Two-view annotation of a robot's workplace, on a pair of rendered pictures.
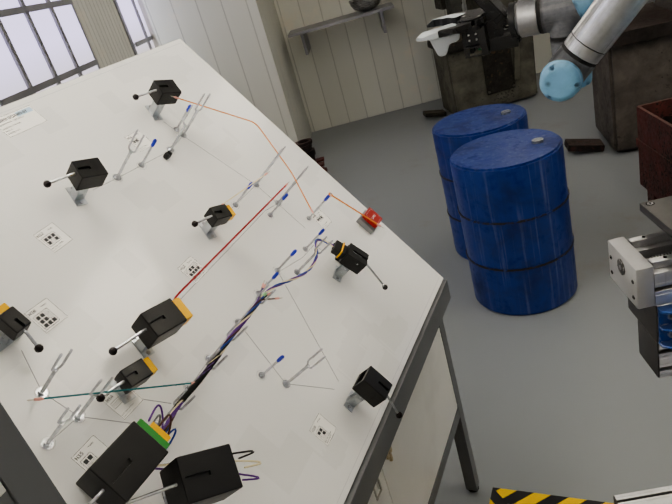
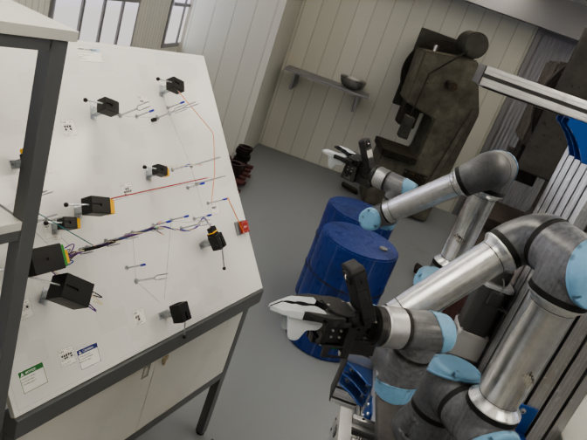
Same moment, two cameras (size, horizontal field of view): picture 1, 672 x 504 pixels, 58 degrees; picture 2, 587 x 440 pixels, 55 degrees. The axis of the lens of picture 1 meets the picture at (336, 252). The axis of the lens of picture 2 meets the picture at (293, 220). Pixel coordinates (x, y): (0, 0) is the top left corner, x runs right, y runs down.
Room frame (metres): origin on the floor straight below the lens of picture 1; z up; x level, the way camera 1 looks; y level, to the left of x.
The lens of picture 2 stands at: (-0.60, -0.05, 2.03)
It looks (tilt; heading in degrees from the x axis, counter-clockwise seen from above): 21 degrees down; 353
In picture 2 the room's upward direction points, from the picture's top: 20 degrees clockwise
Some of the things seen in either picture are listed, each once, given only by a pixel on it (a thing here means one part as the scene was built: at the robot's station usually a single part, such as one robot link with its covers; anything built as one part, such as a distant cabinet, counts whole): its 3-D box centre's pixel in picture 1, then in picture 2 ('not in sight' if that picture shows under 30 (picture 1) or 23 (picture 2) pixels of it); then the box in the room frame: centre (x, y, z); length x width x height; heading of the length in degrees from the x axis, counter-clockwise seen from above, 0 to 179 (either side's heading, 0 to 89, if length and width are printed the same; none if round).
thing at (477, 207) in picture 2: not in sight; (467, 228); (1.09, -0.81, 1.54); 0.15 x 0.12 x 0.55; 147
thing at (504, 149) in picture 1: (500, 200); (341, 271); (2.95, -0.93, 0.40); 1.08 x 0.66 x 0.80; 160
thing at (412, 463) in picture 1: (422, 422); (195, 360); (1.28, -0.09, 0.60); 0.55 x 0.03 x 0.39; 150
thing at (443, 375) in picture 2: not in sight; (448, 386); (0.48, -0.67, 1.33); 0.13 x 0.12 x 0.14; 18
